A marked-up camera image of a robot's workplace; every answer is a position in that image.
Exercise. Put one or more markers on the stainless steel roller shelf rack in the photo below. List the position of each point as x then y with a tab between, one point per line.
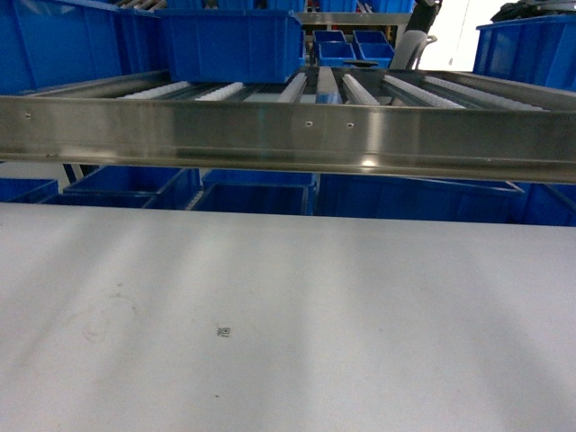
343	120

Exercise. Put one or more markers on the large blue bin left shelf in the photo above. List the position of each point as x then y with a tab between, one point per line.
251	47

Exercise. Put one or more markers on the black round object in bin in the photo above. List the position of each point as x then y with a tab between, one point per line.
532	9

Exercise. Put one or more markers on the large blue bin shelf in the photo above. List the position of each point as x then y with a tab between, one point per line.
538	51
251	47

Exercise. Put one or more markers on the grey office chair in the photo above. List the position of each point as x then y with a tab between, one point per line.
412	43

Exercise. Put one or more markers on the blue bin under shelf centre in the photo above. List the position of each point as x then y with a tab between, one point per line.
409	198

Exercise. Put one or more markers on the large blue bin right shelf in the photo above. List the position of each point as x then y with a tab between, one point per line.
538	51

